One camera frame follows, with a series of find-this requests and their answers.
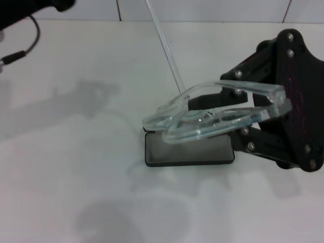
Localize black glasses case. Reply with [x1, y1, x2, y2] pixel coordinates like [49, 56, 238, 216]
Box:
[143, 126, 235, 168]

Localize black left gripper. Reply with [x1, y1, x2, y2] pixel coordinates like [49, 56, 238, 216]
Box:
[0, 0, 76, 31]

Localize clear white glasses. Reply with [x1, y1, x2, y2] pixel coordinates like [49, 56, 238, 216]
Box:
[141, 0, 293, 145]

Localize left arm cable with plugs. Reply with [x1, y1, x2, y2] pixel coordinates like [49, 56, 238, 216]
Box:
[0, 15, 41, 73]

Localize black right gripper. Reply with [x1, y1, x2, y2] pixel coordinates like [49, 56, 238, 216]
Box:
[188, 28, 324, 173]

